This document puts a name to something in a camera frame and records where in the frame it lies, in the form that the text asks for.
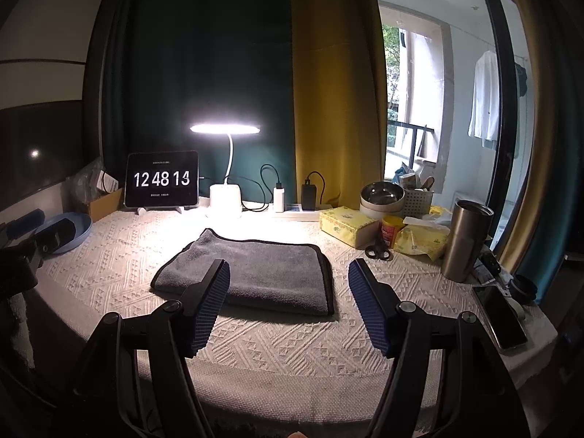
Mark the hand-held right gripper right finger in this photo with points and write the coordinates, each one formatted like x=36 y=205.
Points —
x=370 y=310

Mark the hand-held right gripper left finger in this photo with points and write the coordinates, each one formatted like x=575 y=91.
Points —
x=211 y=309

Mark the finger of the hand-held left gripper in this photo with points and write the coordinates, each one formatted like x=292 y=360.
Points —
x=57 y=235
x=25 y=225

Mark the grey towel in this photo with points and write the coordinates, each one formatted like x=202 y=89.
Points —
x=255 y=269

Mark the blue plate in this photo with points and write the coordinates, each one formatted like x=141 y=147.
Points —
x=80 y=232

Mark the cardboard box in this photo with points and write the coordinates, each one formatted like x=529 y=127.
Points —
x=104 y=203

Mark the black scissors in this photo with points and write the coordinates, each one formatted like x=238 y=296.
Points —
x=377 y=252

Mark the clear plastic bag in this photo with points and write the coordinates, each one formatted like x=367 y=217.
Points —
x=86 y=182

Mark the small yellow jar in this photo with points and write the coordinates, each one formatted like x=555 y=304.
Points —
x=392 y=232

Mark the yellow wet wipe pack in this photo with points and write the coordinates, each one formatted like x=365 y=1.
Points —
x=419 y=239

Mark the yellow tissue pack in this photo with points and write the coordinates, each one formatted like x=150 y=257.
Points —
x=349 y=226

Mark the white textured tablecloth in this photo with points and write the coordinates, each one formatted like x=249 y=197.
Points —
x=292 y=351

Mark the white tablet stand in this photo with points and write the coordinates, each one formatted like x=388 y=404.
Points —
x=142 y=210

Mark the white bowl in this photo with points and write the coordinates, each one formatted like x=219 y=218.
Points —
x=381 y=209

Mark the white desk lamp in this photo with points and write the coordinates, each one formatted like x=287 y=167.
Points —
x=226 y=196

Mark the steel tumbler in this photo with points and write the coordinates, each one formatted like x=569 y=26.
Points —
x=465 y=242

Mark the black tablet clock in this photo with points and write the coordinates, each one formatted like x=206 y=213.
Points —
x=161 y=179

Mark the steel bowl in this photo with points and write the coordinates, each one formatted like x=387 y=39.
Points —
x=382 y=192

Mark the white perforated basket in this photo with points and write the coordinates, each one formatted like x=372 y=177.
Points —
x=417 y=200

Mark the white power strip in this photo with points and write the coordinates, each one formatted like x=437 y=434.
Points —
x=292 y=213

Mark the black smartphone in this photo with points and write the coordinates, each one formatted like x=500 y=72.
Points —
x=499 y=315

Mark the black power adapter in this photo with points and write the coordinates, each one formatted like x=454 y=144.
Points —
x=309 y=195

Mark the white charger plug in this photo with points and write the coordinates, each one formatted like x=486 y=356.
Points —
x=279 y=196

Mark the black round cap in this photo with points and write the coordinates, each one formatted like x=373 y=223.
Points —
x=524 y=288

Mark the black balcony railing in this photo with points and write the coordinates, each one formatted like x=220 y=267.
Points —
x=410 y=139

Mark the teal curtain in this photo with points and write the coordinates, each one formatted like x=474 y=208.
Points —
x=540 y=246

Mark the dark green curtain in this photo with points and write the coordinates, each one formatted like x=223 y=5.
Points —
x=196 y=54

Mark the yellow curtain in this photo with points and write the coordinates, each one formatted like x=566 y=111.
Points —
x=337 y=77

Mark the white hanging shirt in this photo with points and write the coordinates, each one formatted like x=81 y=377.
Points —
x=484 y=93

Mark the golden curtain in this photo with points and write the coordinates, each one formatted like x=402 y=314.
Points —
x=534 y=123

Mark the dark wall screen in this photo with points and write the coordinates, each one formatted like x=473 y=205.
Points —
x=41 y=146

